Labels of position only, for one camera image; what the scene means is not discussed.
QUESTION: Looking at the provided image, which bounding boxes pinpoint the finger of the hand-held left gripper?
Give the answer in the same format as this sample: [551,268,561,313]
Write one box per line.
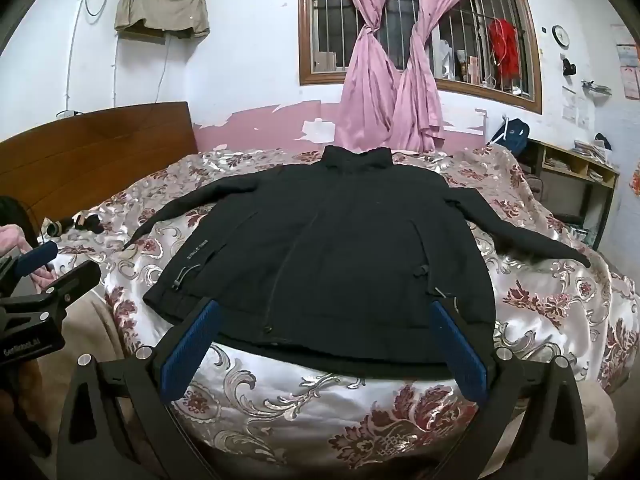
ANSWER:
[41,259,103,307]
[14,240,61,279]

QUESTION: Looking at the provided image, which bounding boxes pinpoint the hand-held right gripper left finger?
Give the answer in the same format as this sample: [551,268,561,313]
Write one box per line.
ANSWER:
[55,297,236,480]

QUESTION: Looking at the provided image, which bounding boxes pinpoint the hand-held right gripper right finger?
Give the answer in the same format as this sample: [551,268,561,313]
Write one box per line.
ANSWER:
[430,295,591,480]

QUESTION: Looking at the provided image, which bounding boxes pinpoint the black jacket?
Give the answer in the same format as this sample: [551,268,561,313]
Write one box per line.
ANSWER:
[122,144,592,381]

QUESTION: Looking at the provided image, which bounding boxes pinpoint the dark small clothes pile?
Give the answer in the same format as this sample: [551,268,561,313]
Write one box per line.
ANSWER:
[42,212,108,236]

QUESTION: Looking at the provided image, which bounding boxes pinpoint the person's left hand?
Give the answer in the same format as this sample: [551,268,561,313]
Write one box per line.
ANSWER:
[0,224,55,291]

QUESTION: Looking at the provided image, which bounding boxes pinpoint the wooden headboard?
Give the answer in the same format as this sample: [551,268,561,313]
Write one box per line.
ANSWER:
[0,101,198,241]

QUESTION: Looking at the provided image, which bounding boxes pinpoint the floral satin bedspread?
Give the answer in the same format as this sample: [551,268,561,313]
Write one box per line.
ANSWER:
[37,142,640,480]

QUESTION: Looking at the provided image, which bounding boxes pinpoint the wooden shelf unit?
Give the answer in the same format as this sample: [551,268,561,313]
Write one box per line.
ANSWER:
[525,137,621,251]

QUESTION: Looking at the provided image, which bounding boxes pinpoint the blue backpack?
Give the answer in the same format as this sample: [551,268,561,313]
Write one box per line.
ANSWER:
[492,116,531,153]

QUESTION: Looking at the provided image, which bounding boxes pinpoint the stack of papers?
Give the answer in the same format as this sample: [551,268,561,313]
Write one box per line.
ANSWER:
[574,139,608,161]

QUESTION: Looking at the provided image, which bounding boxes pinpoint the pink curtain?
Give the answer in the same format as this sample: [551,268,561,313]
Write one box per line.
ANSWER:
[334,0,401,153]
[390,0,493,153]

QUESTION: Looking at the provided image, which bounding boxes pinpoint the beige dust cover cloth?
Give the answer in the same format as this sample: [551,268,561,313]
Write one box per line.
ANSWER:
[114,0,211,39]

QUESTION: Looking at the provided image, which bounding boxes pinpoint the red hanging garment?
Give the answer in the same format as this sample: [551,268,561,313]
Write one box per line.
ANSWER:
[487,17,521,81]

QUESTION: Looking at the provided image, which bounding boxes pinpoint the wooden framed barred window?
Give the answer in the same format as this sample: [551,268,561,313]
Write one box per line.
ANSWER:
[298,0,543,115]

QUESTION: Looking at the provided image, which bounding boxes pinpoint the white wall cable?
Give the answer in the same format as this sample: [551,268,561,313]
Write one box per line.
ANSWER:
[64,0,106,113]

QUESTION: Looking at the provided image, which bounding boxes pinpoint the wooden wall shelf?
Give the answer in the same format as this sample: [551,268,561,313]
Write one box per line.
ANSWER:
[121,29,167,45]

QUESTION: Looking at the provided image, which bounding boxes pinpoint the white wall papers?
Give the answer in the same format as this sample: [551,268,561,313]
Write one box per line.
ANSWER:
[561,85,593,128]

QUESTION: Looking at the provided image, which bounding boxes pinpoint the wall calendar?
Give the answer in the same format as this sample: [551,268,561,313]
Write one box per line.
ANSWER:
[612,25,640,101]

